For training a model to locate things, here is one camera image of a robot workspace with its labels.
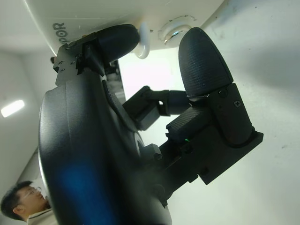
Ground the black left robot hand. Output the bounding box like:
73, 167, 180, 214
37, 23, 264, 225

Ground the person in beige jacket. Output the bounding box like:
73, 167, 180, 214
0, 180, 54, 225

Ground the ceiling light panel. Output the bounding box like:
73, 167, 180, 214
0, 99, 25, 118

